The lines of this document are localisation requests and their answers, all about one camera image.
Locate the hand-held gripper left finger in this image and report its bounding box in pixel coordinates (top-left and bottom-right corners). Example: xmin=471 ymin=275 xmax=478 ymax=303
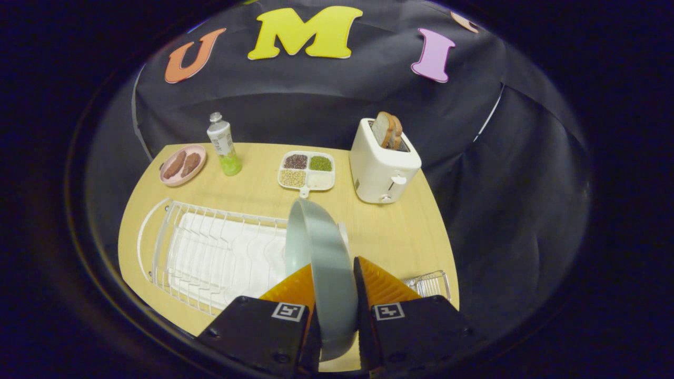
xmin=197 ymin=263 xmax=322 ymax=377

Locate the white wire dish rack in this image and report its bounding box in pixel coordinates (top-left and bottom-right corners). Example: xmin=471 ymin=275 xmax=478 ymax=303
xmin=137 ymin=198 xmax=351 ymax=316

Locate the metal wire basket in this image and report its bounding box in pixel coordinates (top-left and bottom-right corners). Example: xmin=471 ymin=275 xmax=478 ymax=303
xmin=403 ymin=270 xmax=452 ymax=301

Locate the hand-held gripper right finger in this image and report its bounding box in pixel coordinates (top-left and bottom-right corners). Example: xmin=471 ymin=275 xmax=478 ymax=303
xmin=353 ymin=256 xmax=474 ymax=375

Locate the green drink bottle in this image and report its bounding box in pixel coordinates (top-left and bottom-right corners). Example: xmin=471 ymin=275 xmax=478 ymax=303
xmin=206 ymin=112 xmax=243 ymax=176

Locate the white toaster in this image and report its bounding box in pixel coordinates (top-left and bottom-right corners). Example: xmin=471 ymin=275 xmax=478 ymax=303
xmin=349 ymin=118 xmax=422 ymax=204

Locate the black backdrop cloth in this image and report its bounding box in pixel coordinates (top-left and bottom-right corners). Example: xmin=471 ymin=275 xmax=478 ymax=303
xmin=87 ymin=0 xmax=593 ymax=337

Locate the white divided bean tray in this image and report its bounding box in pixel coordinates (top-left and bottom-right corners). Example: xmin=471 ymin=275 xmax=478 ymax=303
xmin=277 ymin=151 xmax=336 ymax=198

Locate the pink oval plate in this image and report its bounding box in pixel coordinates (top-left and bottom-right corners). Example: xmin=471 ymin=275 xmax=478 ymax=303
xmin=160 ymin=145 xmax=207 ymax=187

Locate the pale green plate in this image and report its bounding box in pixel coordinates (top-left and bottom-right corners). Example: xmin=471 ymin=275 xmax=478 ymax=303
xmin=285 ymin=198 xmax=360 ymax=362

